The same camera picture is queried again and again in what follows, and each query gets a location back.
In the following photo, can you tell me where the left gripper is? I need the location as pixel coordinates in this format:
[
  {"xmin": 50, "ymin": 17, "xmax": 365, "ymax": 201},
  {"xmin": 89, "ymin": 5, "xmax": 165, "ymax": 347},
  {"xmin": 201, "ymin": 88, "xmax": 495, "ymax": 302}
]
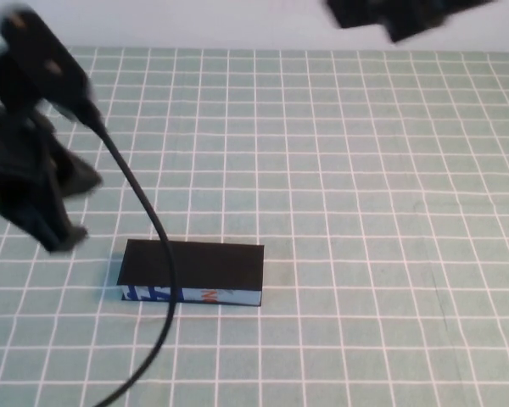
[{"xmin": 0, "ymin": 53, "xmax": 105, "ymax": 254}]

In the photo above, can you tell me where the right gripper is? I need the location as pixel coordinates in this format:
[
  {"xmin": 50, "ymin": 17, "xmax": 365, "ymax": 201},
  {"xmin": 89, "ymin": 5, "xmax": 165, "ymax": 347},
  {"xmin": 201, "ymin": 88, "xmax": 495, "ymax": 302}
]
[{"xmin": 325, "ymin": 0, "xmax": 498, "ymax": 44}]

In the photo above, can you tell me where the black printed glasses case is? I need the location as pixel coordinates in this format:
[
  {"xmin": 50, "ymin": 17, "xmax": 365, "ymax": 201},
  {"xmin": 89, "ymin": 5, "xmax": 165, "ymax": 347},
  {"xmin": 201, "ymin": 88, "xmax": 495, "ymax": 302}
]
[{"xmin": 115, "ymin": 238, "xmax": 266, "ymax": 308}]

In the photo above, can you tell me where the green checked tablecloth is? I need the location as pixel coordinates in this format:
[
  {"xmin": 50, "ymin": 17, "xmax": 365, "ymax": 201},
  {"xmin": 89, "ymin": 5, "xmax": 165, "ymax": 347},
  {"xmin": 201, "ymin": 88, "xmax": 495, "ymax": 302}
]
[{"xmin": 0, "ymin": 44, "xmax": 509, "ymax": 407}]

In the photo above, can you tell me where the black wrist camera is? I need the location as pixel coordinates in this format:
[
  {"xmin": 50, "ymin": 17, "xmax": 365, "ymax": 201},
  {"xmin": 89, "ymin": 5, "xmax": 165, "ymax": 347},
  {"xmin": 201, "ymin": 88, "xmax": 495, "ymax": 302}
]
[{"xmin": 0, "ymin": 3, "xmax": 109, "ymax": 131}]

